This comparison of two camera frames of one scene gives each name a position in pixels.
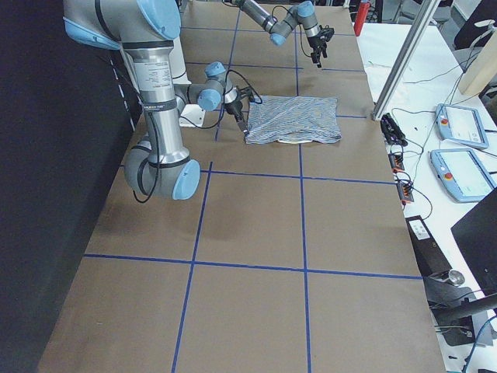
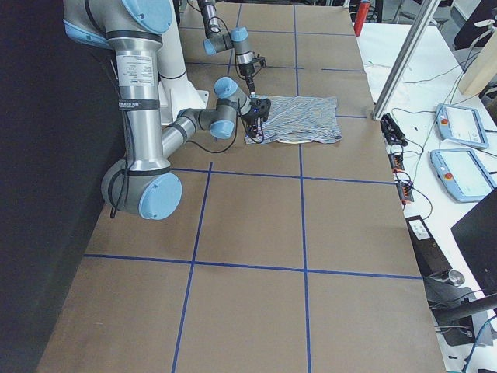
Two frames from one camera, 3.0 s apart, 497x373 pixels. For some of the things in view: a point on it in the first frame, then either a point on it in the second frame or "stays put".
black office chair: (480, 26) stays put
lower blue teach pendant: (461, 174) stays put
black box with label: (430, 256) stays put
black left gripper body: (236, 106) → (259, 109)
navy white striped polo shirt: (293, 120) stays put
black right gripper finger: (315, 57) → (251, 85)
